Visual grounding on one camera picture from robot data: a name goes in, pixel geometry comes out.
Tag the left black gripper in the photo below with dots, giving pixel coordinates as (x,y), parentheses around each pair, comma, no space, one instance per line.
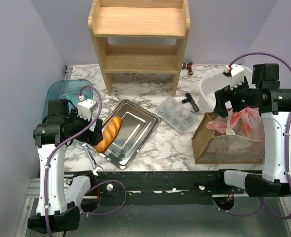
(91,137)

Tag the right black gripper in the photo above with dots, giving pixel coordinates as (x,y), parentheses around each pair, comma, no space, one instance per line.
(226,94)

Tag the pink plastic grocery bag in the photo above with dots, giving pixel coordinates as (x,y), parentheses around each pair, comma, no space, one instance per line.
(245,123)

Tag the brown burlap tote bag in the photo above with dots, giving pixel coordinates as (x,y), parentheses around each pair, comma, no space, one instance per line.
(210,147)

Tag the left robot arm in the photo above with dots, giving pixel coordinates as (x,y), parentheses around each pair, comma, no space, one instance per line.
(58,209)

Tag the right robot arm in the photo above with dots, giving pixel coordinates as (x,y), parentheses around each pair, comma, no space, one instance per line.
(274,105)

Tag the white plastic bin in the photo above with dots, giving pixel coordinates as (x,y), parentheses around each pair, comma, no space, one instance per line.
(208,85)

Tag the teal plastic bin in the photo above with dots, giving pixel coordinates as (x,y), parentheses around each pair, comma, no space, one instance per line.
(65,89)

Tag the toy baguette bread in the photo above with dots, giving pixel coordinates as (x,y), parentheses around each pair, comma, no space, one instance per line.
(109,134)

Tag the black pipe tee fitting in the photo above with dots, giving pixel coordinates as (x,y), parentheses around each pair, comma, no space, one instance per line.
(189,99)

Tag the steel combination wrench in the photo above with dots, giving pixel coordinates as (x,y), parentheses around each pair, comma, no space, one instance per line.
(95,167)

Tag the copper pipe fitting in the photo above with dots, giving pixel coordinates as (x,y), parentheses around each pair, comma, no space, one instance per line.
(187,66)

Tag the clear plastic screw box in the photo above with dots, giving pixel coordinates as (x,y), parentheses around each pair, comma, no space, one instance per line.
(176,115)

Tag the metal baking tray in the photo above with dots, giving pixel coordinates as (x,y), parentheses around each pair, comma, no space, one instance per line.
(138,124)

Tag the wooden step shelf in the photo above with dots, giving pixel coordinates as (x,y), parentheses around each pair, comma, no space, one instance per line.
(139,19)

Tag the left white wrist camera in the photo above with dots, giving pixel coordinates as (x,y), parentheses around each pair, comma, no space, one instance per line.
(86,108)

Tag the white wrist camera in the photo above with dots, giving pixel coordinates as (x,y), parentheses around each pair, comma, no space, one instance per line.
(86,108)
(236,74)

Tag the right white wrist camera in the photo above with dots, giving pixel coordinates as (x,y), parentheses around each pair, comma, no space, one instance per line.
(236,74)

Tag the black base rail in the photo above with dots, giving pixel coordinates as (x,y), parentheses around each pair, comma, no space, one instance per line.
(158,188)

